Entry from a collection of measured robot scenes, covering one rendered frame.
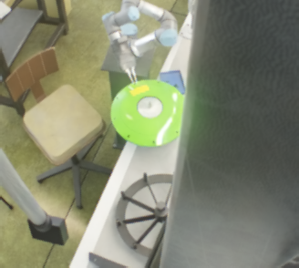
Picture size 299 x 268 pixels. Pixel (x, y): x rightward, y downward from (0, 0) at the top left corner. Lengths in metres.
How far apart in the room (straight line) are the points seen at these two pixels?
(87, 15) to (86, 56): 0.49
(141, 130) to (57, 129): 0.70
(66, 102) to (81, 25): 1.37
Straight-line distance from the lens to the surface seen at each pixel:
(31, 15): 3.35
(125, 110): 1.65
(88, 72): 3.18
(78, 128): 2.17
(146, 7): 1.82
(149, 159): 1.73
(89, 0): 3.78
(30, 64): 2.19
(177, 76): 1.97
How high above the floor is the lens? 2.47
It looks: 59 degrees down
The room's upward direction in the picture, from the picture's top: 2 degrees clockwise
